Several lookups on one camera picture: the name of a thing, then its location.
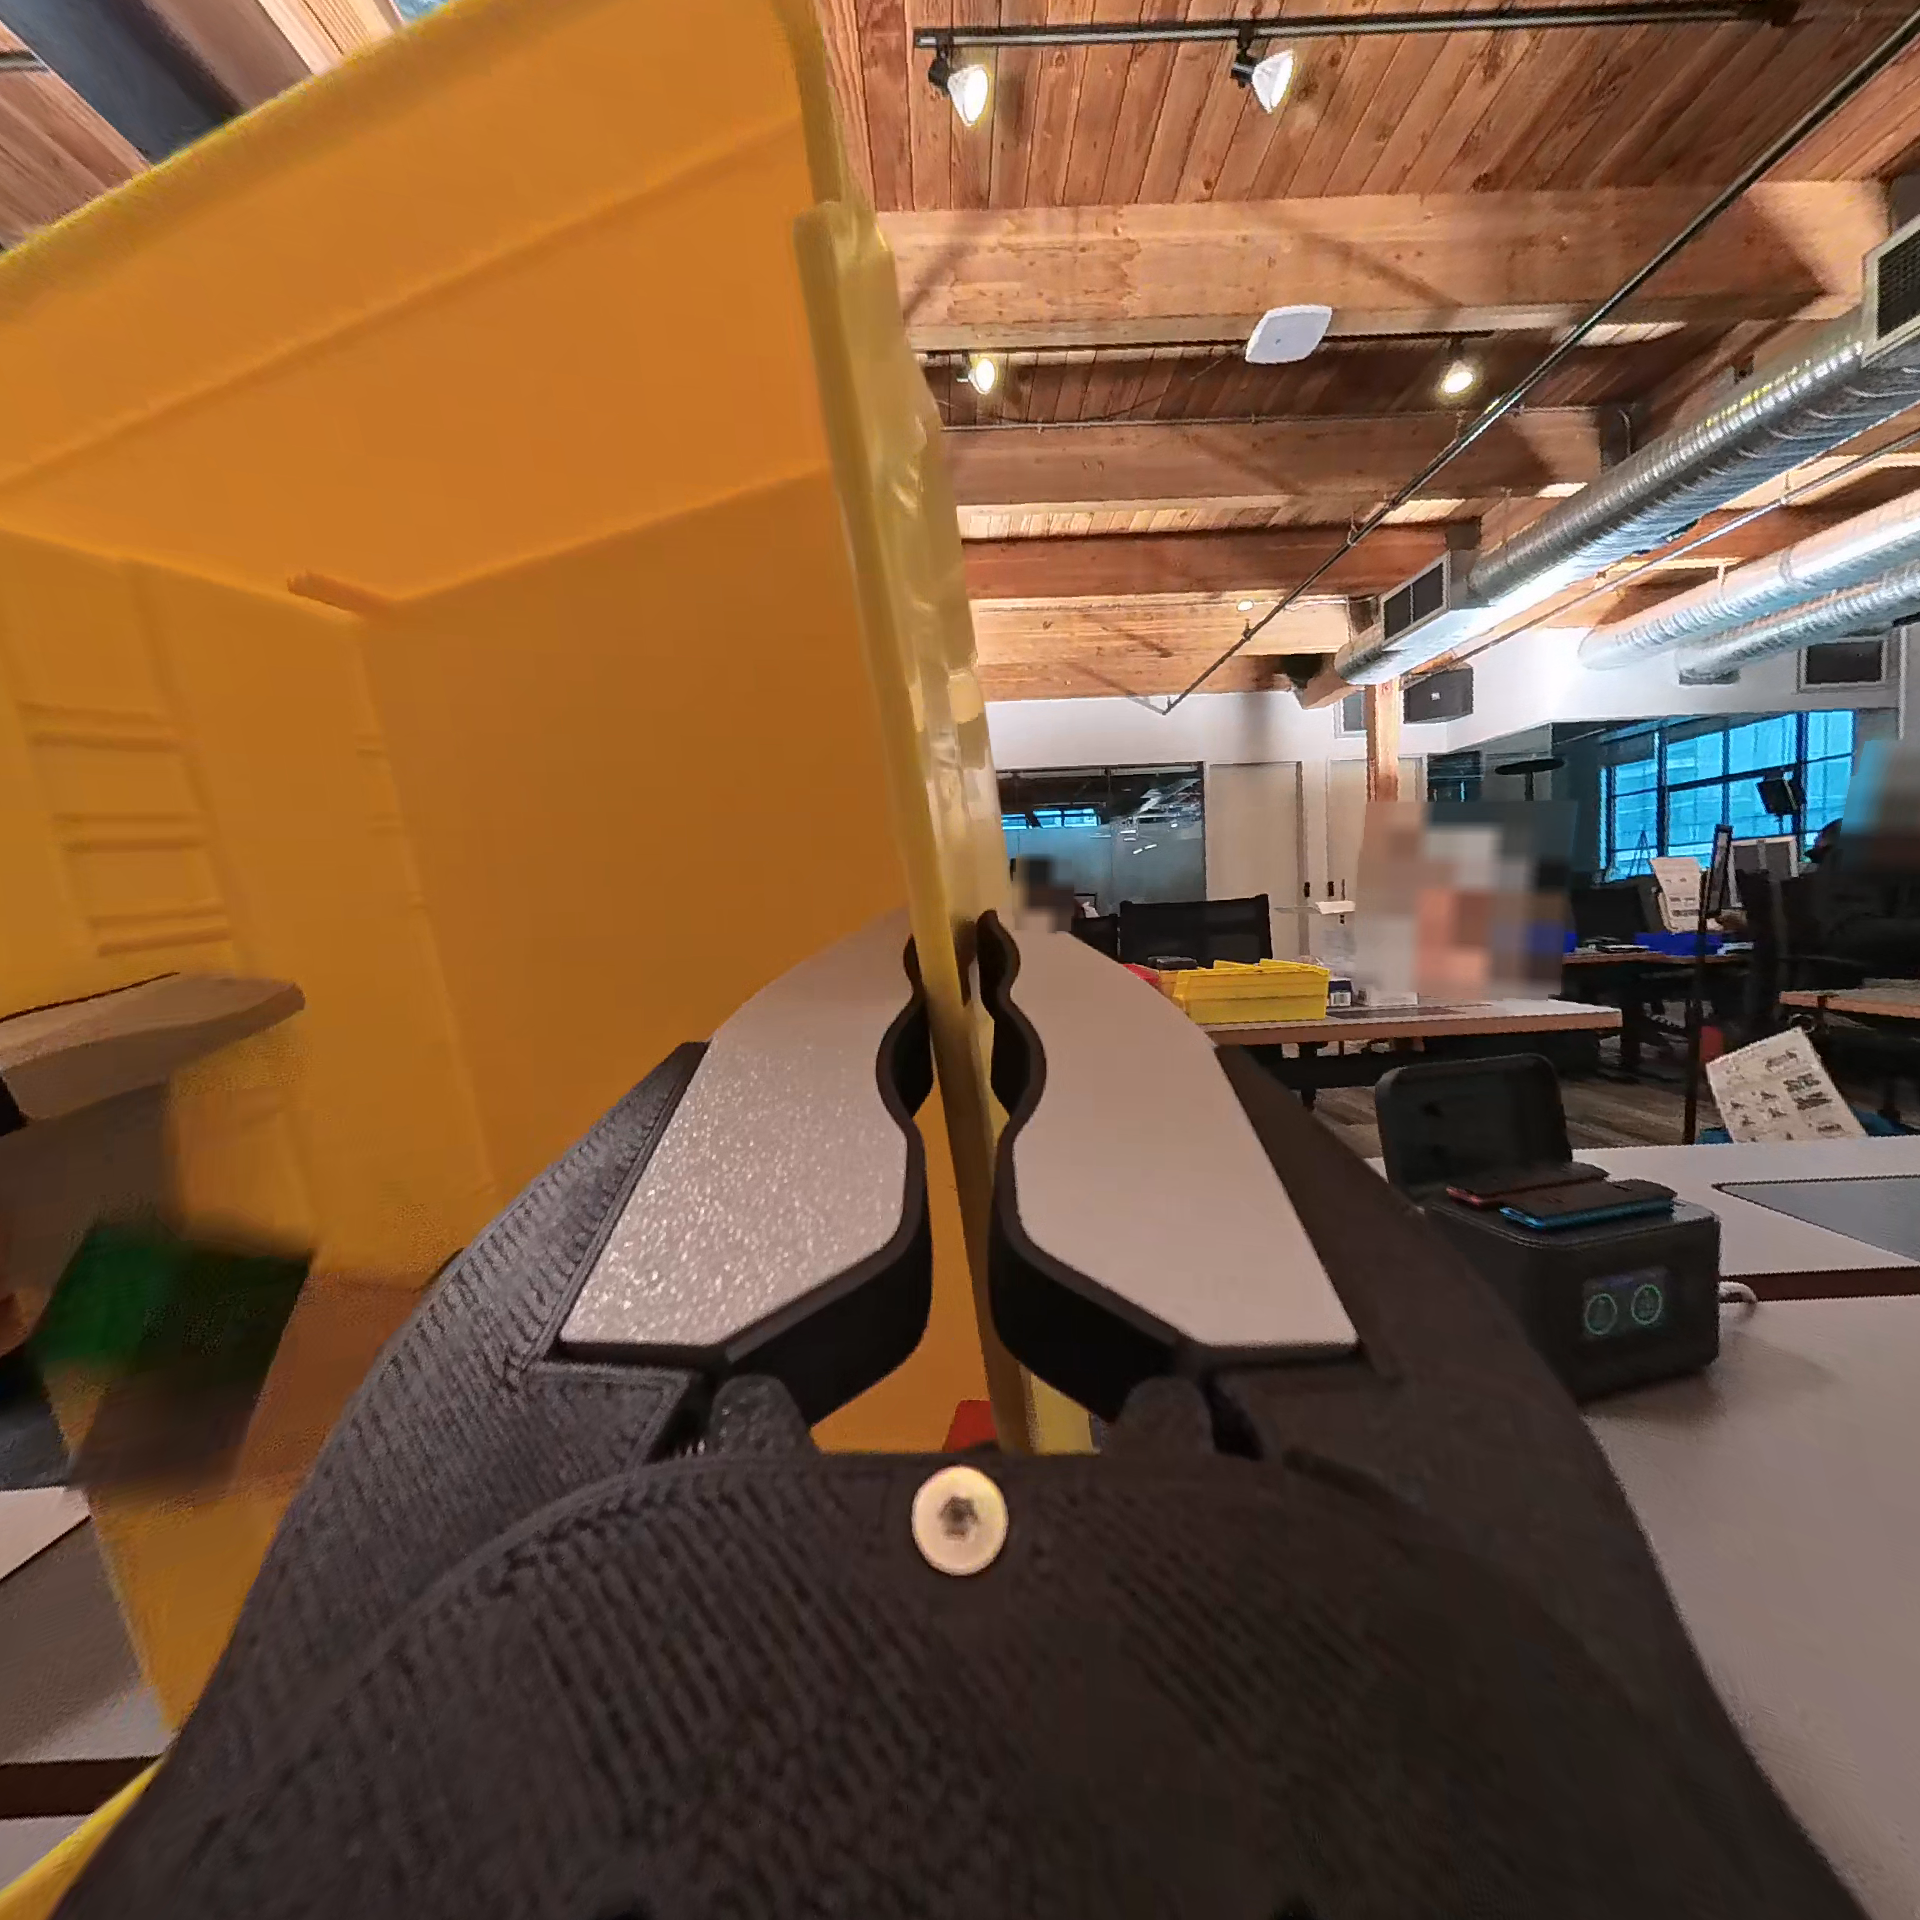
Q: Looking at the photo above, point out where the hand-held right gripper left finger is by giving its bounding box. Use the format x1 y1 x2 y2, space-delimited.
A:
554 909 934 1421

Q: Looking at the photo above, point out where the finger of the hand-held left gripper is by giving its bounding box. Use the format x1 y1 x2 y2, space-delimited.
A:
0 973 310 1253

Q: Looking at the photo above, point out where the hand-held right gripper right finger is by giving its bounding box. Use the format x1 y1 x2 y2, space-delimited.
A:
980 909 1366 1423

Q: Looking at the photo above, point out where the yellow plastic box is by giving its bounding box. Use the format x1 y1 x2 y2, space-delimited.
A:
0 0 1105 1742

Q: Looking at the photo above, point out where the stack of yellow bins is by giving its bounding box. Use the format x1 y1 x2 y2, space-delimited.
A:
1146 957 1336 1024

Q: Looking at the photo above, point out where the wooden work table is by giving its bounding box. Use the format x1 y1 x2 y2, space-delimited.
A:
1200 992 1627 1114

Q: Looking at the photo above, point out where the black charger case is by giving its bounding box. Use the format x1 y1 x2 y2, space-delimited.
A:
1373 1051 1725 1405

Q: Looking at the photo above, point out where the printed paper sheet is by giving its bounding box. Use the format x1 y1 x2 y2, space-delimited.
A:
1705 1028 1867 1146

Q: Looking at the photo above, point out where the black vent unit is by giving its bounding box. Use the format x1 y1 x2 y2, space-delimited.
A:
1336 548 1487 683

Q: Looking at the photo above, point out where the black desk mat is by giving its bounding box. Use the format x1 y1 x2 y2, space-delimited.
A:
1718 1177 1920 1276

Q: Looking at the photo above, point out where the large grid window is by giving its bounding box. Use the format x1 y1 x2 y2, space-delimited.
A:
1605 708 1863 878

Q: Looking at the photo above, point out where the silver ventilation duct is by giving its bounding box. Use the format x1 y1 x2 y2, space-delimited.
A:
1471 300 1920 600
1574 526 1920 676

